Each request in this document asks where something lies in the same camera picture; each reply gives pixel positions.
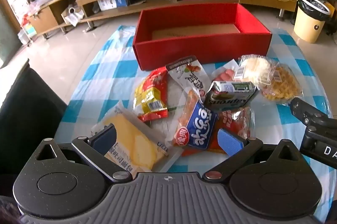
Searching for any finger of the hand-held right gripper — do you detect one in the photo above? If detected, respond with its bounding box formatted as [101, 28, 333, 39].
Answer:
[289, 97, 337, 133]

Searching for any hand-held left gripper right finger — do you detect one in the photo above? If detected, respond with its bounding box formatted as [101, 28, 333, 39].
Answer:
[202, 128, 302, 183]

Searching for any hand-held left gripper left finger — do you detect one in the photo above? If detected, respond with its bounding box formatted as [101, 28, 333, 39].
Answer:
[34, 123, 133, 184]

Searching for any long red snack packet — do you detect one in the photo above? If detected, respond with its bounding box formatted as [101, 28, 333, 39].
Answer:
[182, 107, 256, 156]

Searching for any waffle packet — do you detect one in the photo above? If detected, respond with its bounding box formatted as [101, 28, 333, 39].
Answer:
[259, 63, 303, 104]

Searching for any yellow toast bread packet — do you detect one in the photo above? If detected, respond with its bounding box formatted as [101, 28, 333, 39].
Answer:
[91, 101, 185, 179]

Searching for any blue orange snack packet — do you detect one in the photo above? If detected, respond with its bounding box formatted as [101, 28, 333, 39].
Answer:
[172, 89, 219, 152]

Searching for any grey drink carton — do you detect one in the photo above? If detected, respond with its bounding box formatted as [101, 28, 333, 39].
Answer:
[204, 80, 260, 112]

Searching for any round white cake packet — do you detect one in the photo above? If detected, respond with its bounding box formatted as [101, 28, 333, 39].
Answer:
[233, 54, 279, 89]

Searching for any sausage packet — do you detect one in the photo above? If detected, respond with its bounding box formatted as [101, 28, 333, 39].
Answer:
[211, 59, 241, 83]

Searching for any red yellow snack packet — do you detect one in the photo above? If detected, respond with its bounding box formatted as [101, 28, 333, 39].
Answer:
[132, 67, 169, 122]

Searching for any white snack packet red picture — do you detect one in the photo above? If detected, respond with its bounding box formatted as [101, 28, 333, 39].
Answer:
[165, 55, 211, 104]

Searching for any red cardboard box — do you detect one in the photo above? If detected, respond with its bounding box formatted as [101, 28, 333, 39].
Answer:
[132, 3, 273, 71]

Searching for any blue white checked tablecloth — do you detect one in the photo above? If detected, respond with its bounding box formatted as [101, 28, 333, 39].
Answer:
[58, 25, 337, 216]

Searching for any yellow trash bin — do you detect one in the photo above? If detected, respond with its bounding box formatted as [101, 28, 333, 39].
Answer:
[293, 0, 332, 44]

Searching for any black chair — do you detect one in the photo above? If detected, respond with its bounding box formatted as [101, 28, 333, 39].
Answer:
[0, 58, 67, 182]

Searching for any white plastic bag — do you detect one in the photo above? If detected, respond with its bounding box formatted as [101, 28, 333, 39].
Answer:
[61, 4, 85, 27]

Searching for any white storage cart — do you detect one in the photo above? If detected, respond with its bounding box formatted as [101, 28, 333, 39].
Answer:
[17, 13, 37, 45]

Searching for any blue white box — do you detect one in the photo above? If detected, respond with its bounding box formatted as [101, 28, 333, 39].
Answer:
[98, 0, 129, 11]

